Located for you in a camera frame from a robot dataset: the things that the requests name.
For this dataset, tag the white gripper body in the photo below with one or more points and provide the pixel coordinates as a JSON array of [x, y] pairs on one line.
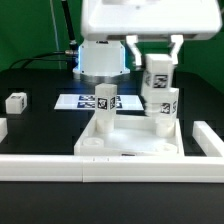
[[150, 20]]

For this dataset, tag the white thin pole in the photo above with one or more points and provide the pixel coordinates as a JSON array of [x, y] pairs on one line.
[[54, 25]]

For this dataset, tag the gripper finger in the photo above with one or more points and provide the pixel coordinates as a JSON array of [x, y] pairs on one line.
[[176, 42], [131, 41]]

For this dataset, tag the white sheet with AprilTags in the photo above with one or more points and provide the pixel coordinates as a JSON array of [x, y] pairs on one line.
[[87, 102]]

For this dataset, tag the white square table top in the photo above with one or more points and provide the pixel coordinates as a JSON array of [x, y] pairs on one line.
[[131, 136]]

